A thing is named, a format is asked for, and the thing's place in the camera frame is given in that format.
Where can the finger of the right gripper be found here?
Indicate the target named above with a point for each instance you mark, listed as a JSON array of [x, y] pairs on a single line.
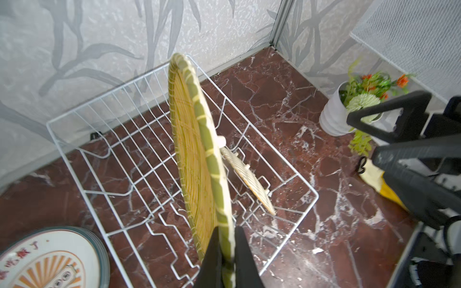
[[401, 119]]

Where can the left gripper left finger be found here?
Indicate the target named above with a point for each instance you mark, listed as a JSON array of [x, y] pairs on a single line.
[[210, 273]]

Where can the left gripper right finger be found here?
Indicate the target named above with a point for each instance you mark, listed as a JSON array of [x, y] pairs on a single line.
[[247, 275]]

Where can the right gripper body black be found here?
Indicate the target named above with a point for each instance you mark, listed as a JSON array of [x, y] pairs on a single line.
[[435, 140]]

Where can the green woven plate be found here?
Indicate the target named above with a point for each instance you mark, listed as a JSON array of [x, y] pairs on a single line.
[[203, 179]]

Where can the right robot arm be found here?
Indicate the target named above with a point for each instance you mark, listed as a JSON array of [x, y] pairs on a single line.
[[419, 168]]

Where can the yellow black rubber glove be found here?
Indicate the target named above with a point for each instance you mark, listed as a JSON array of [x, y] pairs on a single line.
[[373, 176]]

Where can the potted artificial flower plant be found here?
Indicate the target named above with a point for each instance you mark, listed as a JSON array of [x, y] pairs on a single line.
[[359, 92]]

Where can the tan woven plate right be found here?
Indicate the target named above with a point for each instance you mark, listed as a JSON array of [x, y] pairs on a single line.
[[249, 178]]

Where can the white mesh wall basket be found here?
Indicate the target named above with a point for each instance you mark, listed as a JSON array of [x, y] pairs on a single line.
[[421, 38]]

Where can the white wire dish rack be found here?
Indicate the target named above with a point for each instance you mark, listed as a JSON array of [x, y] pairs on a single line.
[[119, 149]]

